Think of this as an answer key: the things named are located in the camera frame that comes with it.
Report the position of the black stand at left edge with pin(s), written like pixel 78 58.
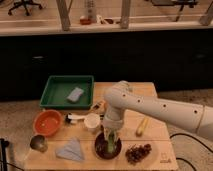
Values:
pixel 3 159

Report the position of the black office chair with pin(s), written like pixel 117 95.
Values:
pixel 25 4

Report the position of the red bowl on shelf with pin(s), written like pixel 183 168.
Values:
pixel 84 21

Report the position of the blue folded cloth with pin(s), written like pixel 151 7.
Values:
pixel 71 150

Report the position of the black and white brush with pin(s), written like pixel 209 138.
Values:
pixel 73 119

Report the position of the white cup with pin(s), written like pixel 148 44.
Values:
pixel 92 121

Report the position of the metal cup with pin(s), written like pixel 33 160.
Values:
pixel 39 143

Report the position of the bunch of dark grapes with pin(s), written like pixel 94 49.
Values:
pixel 136 154

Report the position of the green plastic tray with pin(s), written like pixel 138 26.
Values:
pixel 58 88

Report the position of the purple bowl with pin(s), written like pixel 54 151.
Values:
pixel 101 147

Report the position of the small dark brush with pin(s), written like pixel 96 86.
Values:
pixel 98 106

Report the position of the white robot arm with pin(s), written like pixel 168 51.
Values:
pixel 195 118

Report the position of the orange bowl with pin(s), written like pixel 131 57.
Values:
pixel 47 123

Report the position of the blue sponge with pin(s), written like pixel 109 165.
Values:
pixel 75 94

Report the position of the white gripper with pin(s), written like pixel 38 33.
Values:
pixel 113 121

